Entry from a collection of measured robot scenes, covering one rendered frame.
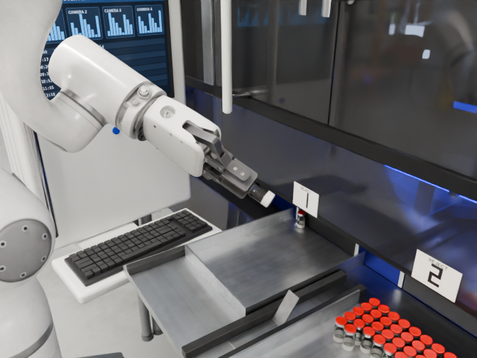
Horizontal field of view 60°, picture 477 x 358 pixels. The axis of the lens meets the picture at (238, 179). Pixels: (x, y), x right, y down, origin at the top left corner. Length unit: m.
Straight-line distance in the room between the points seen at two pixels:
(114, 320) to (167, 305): 1.32
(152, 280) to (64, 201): 0.39
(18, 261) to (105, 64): 0.29
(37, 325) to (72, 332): 1.60
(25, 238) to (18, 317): 0.15
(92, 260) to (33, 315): 0.57
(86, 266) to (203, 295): 0.36
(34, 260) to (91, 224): 0.79
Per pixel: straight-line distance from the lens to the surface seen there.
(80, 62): 0.64
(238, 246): 1.07
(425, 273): 0.83
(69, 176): 1.21
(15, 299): 0.62
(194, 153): 0.56
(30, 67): 0.56
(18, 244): 0.50
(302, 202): 1.01
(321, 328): 0.87
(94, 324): 2.23
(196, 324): 0.87
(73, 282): 1.15
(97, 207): 1.28
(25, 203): 0.50
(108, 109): 0.61
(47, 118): 0.59
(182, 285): 0.96
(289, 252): 1.05
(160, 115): 0.58
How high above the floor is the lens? 1.48
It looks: 25 degrees down
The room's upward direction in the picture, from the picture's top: straight up
